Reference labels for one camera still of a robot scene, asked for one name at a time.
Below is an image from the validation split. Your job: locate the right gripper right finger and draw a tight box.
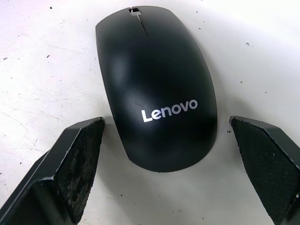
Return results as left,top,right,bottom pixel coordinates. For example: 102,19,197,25
228,115,300,225

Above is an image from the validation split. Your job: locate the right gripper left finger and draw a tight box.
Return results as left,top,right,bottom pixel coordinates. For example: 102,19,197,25
0,116,106,225

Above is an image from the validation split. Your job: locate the black Lenovo mouse cover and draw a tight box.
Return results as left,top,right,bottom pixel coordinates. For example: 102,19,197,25
95,6,218,174

